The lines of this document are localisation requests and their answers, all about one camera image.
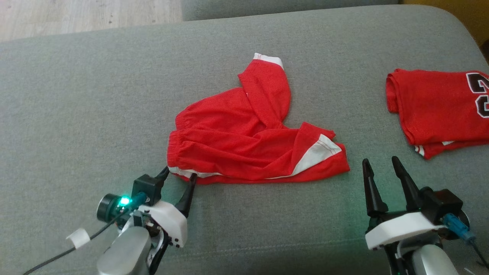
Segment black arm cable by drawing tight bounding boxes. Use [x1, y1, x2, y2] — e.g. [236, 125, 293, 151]
[443, 214, 489, 272]
[22, 192, 147, 275]

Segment small grey sofa cushion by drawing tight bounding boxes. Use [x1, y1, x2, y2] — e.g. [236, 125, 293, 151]
[181, 0, 400, 21]

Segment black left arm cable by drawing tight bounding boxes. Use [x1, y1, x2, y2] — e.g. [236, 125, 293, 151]
[22, 192, 147, 275]

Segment red basketball jersey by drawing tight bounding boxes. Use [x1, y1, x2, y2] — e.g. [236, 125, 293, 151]
[386, 69, 489, 160]

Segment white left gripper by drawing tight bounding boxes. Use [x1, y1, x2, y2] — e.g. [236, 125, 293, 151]
[134, 166, 198, 273]

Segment red white-trimmed shorts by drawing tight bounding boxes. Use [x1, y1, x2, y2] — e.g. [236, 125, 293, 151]
[167, 53, 350, 185]

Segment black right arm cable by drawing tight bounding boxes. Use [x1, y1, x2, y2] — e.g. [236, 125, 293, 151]
[443, 214, 489, 272]

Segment large grey sofa seat cushion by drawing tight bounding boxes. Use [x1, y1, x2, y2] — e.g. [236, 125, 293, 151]
[0, 5, 489, 275]

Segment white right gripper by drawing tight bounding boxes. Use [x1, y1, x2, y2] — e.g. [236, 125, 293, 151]
[362, 156, 446, 275]

